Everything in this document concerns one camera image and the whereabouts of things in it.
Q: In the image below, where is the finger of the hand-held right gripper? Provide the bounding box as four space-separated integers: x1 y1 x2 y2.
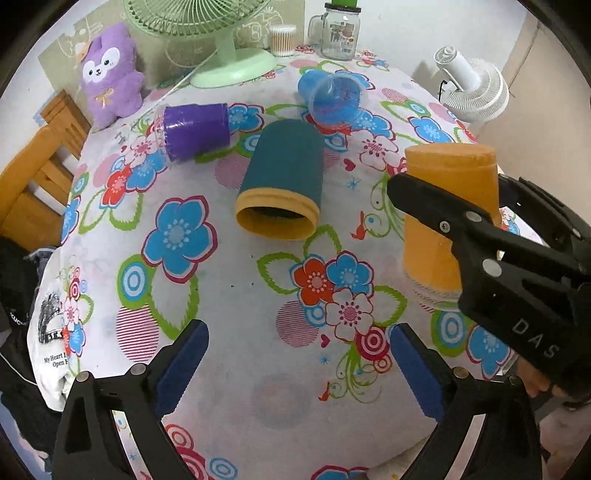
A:
498 175 591 273
387 173 581 305

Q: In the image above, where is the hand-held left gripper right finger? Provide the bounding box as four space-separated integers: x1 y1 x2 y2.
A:
390 322 544 480

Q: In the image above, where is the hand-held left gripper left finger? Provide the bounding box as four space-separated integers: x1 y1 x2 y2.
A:
52 319 209 480

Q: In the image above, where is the orange cup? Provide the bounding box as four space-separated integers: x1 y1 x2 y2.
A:
401 143 502 297

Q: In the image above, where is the blue translucent cup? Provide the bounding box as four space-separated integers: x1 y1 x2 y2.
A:
297 69 368 128

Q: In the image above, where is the teal cup with yellow rim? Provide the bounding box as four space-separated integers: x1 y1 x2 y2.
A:
235 119 326 241

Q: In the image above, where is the purple cup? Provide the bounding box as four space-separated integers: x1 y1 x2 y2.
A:
159 102 232 162

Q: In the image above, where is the person's right hand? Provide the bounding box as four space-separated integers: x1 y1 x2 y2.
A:
516 357 561 398

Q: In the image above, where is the floral tablecloth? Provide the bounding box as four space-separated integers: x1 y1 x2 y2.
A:
28 45 548 480

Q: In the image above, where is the white desk fan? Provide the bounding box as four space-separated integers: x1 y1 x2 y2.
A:
433 45 510 123

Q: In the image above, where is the white printed cloth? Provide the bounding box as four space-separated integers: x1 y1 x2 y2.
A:
25 272 85 412

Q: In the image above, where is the dark cloth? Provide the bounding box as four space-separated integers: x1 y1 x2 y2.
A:
0 235 65 462

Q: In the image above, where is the glass jar mug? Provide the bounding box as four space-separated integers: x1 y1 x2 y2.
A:
307 1 362 61

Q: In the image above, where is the cotton swab container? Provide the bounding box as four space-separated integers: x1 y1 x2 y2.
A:
269 24 298 57

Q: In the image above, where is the green desk fan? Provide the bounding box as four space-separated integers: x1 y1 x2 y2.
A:
124 0 279 89

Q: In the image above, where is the wooden chair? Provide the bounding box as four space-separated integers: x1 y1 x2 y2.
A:
0 89 93 254

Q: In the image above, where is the purple plush toy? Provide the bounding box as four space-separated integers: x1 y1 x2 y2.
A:
78 22 147 131

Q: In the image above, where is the white fan cable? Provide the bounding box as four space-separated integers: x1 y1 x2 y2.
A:
139 50 219 118

